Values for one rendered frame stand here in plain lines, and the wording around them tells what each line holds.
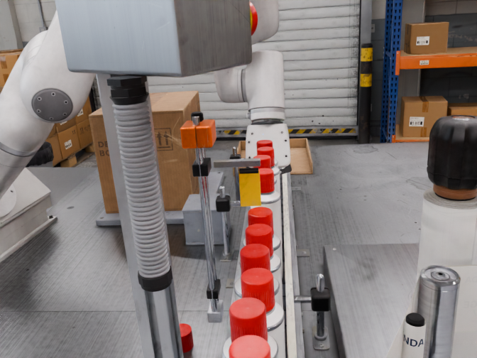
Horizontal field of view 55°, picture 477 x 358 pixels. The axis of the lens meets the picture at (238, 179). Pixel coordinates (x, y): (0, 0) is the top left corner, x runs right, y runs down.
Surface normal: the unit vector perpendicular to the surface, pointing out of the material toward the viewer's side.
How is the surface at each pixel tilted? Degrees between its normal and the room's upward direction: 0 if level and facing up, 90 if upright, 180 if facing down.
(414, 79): 90
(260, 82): 70
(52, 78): 87
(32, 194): 47
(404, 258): 0
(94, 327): 0
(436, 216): 91
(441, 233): 91
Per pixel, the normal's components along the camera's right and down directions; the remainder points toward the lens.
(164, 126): -0.04, 0.34
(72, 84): 0.55, 0.33
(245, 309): -0.04, -0.95
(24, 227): 0.98, 0.01
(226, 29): 0.77, 0.17
